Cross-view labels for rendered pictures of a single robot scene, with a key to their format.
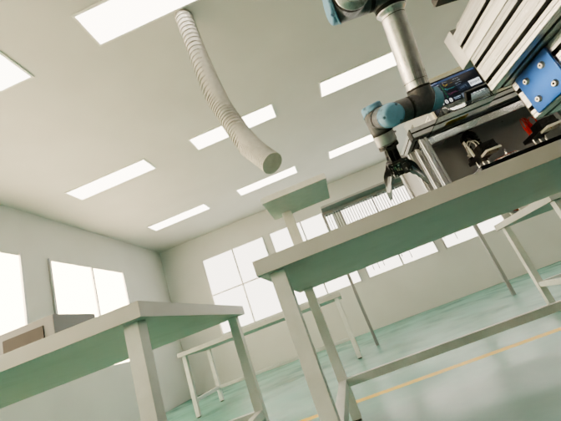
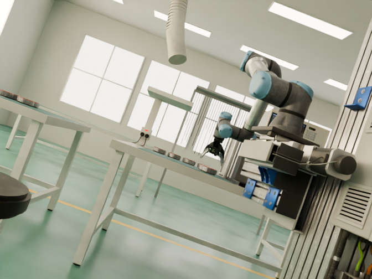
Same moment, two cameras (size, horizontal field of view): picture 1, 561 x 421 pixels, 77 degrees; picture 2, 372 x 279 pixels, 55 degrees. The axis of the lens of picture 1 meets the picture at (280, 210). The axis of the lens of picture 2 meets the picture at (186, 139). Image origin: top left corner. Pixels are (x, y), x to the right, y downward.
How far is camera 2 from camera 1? 1.02 m
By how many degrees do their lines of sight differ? 18
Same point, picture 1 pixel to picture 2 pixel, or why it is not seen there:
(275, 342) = (92, 137)
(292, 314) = (110, 174)
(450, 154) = not seen: hidden behind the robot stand
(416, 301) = (206, 189)
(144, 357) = (32, 140)
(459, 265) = not seen: hidden behind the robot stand
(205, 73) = not seen: outside the picture
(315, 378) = (99, 205)
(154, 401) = (25, 162)
